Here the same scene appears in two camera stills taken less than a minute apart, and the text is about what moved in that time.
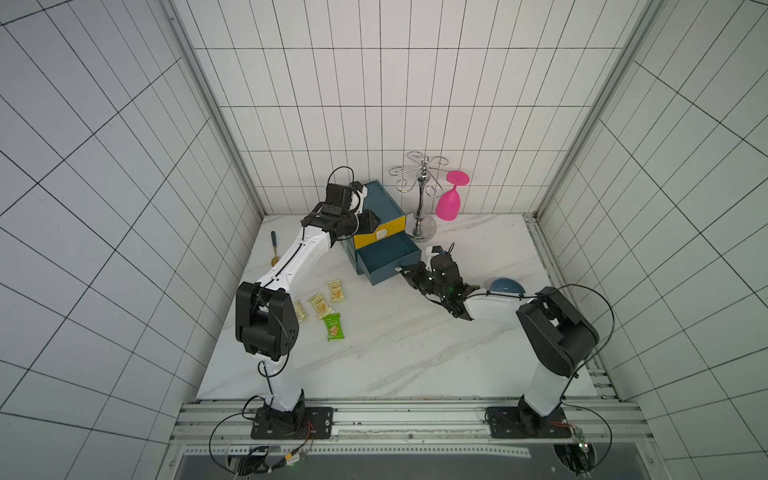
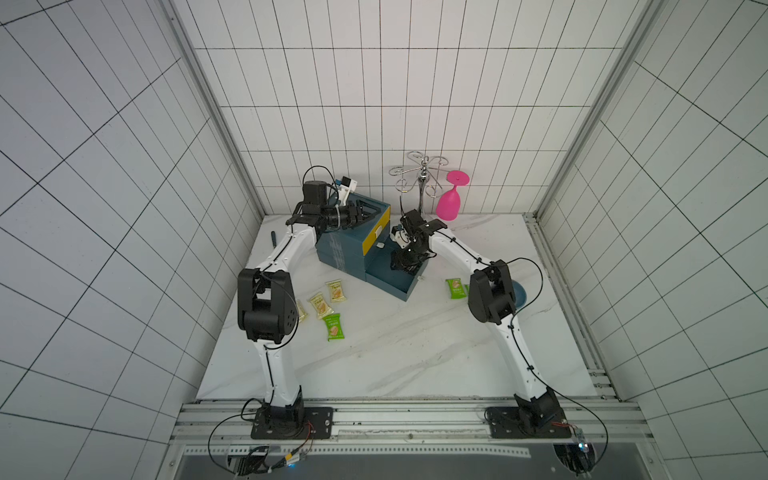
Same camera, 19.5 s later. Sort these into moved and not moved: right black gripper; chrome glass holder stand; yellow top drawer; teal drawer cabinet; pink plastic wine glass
Moved: teal drawer cabinet; right black gripper; yellow top drawer
Not moved: pink plastic wine glass; chrome glass holder stand
